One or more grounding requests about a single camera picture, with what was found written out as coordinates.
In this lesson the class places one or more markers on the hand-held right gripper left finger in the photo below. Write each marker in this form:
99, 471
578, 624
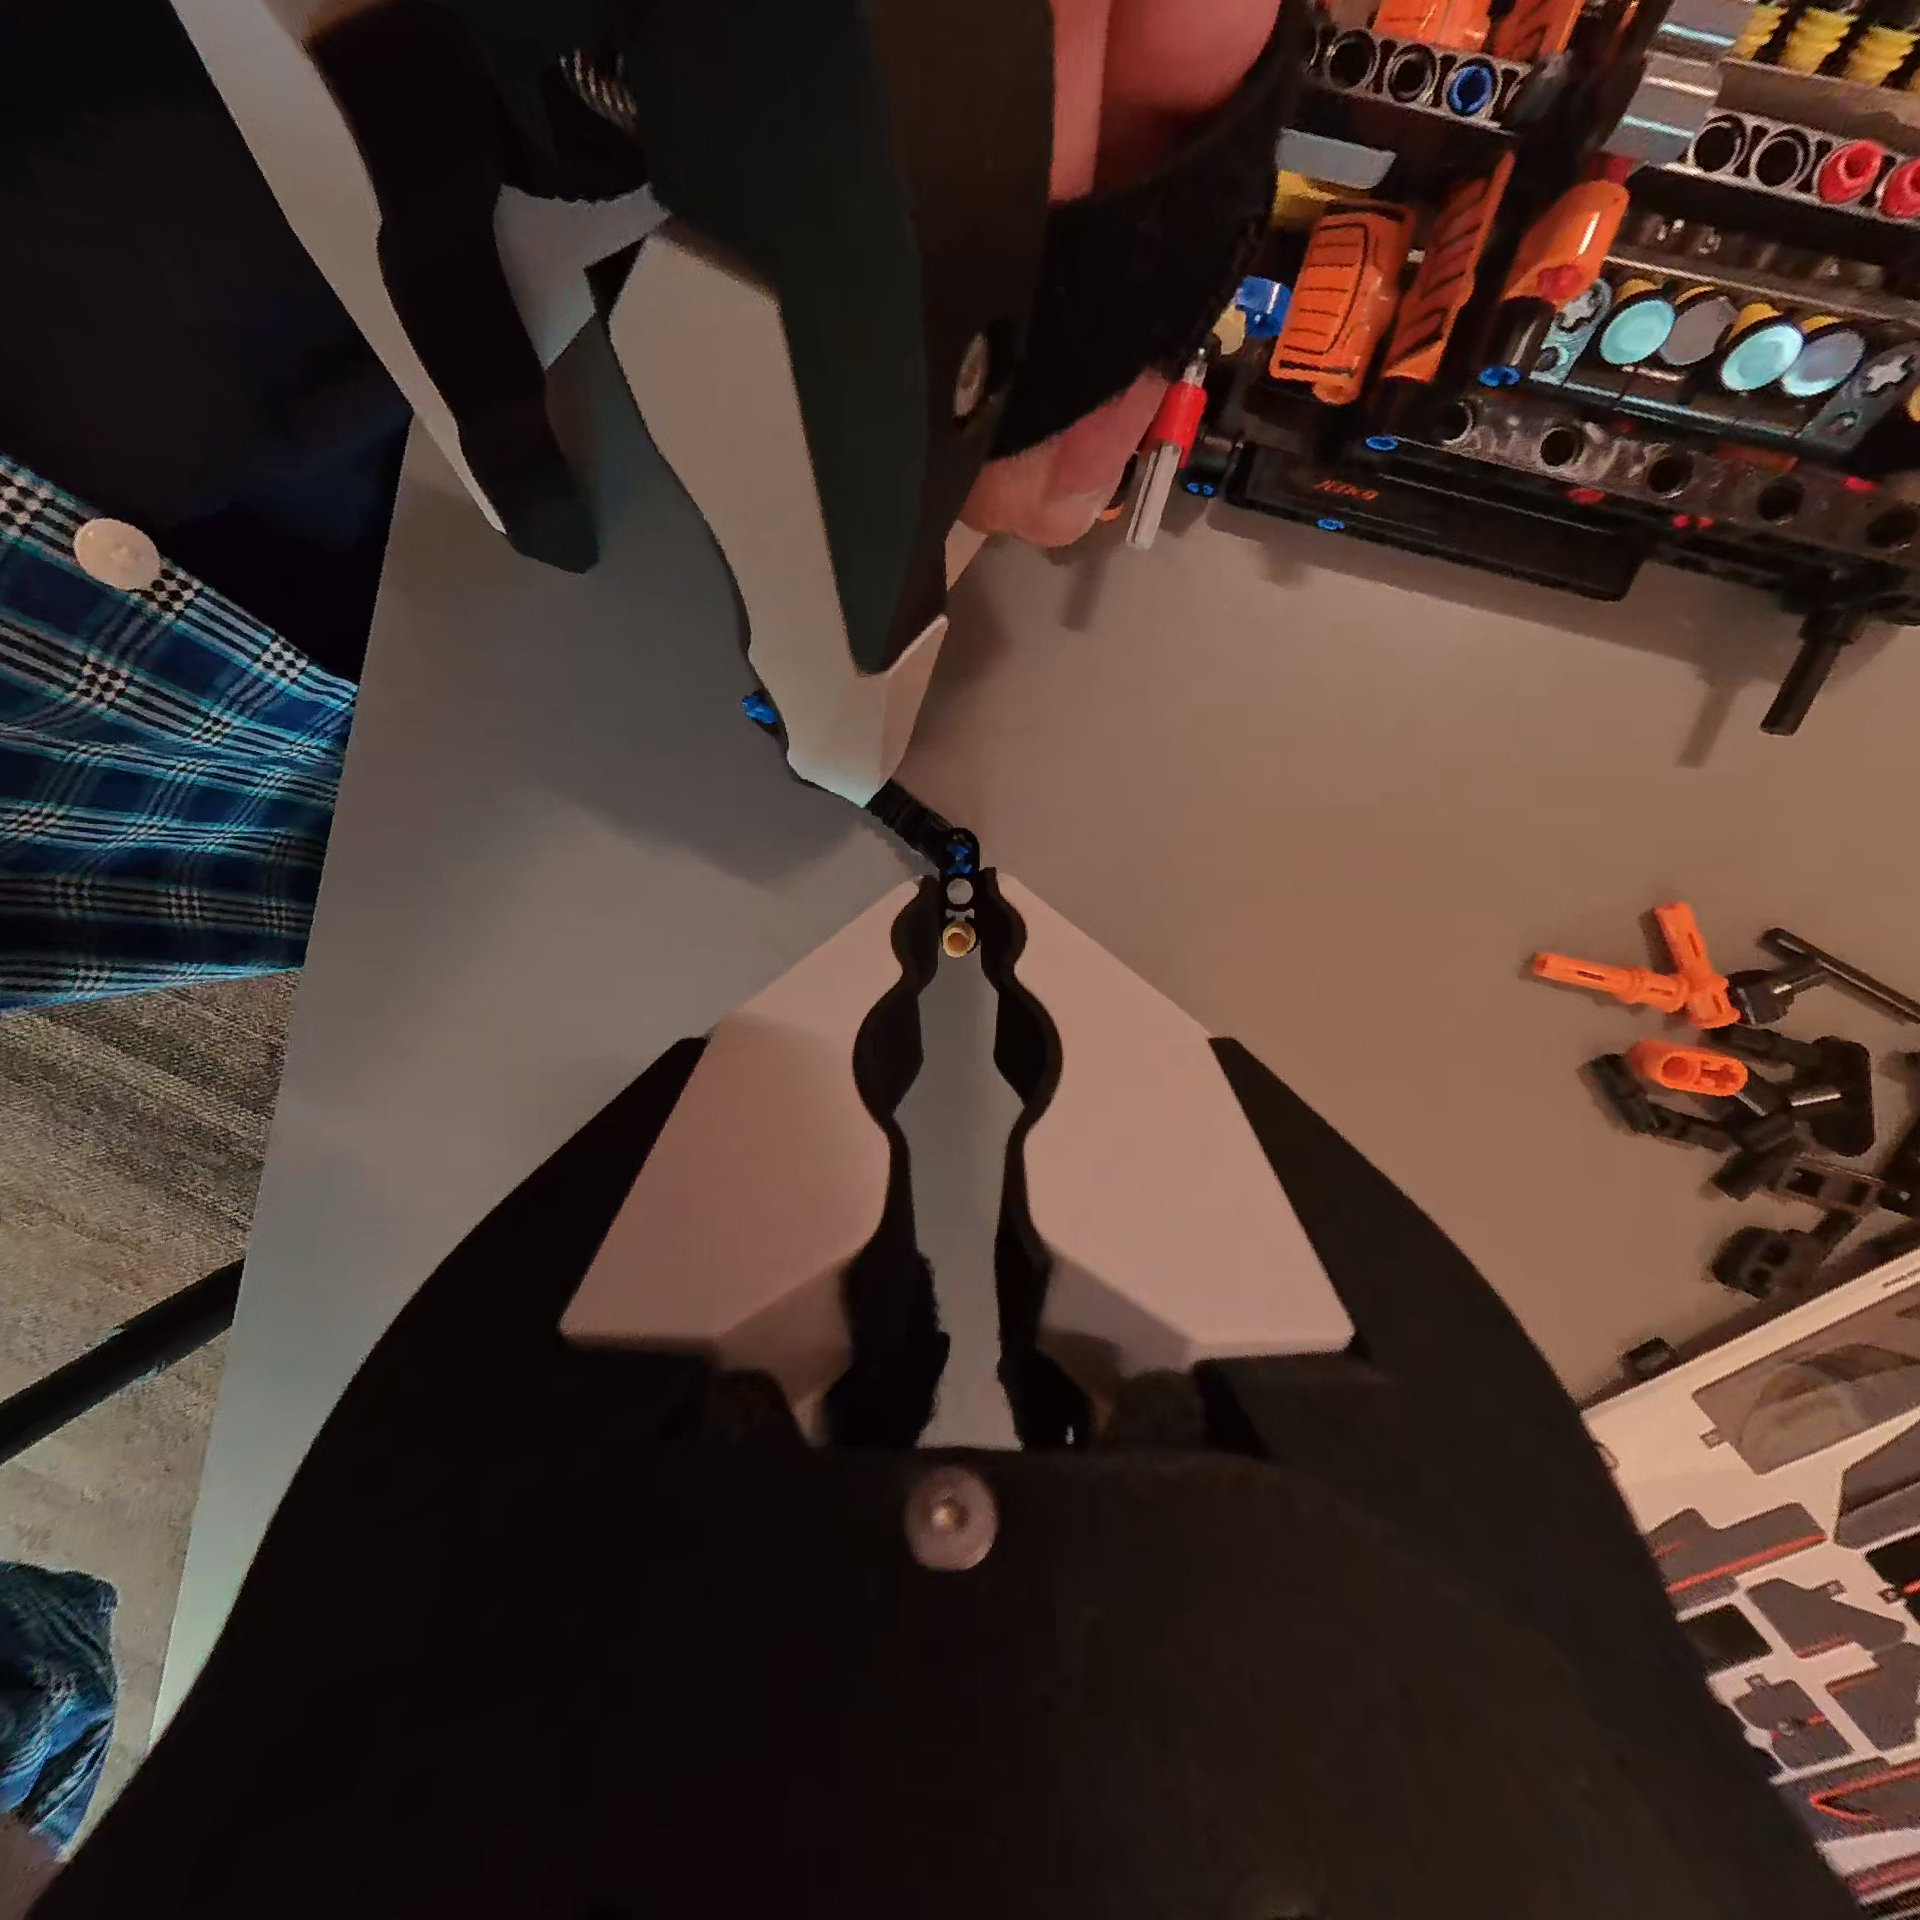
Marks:
721, 1200

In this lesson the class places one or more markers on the black lego gear rack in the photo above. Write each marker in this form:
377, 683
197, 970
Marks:
915, 820

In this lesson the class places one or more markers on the sticker sheet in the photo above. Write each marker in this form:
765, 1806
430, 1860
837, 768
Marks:
1801, 1559

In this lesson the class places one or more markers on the small black lego pin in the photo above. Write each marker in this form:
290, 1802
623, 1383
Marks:
1652, 1356

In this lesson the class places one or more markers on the black metal bar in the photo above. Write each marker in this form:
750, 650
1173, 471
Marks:
119, 1359

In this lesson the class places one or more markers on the black lego axle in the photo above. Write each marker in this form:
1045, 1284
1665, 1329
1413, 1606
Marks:
1846, 971

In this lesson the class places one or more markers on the person's left hand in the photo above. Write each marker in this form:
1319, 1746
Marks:
1050, 488

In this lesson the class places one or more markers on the orange lego connector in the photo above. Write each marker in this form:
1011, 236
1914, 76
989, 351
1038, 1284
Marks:
1665, 1067

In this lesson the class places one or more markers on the plaid shirt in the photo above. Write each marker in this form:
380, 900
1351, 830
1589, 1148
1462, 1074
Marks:
149, 751

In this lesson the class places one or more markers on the lego car chassis assembly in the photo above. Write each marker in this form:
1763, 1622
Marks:
1575, 451

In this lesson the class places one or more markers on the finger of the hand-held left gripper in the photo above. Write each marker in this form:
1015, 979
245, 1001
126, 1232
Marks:
308, 148
706, 390

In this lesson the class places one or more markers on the pile of black lego pieces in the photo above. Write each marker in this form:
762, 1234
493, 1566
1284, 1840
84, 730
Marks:
1801, 1096

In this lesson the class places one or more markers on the dark blue undershirt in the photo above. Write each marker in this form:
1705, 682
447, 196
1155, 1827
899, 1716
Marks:
149, 270

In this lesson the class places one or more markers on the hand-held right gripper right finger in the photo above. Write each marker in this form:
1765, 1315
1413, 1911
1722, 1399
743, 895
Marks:
1186, 1200

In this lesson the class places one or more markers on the orange lego axle pin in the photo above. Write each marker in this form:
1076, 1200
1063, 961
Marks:
1687, 953
1605, 979

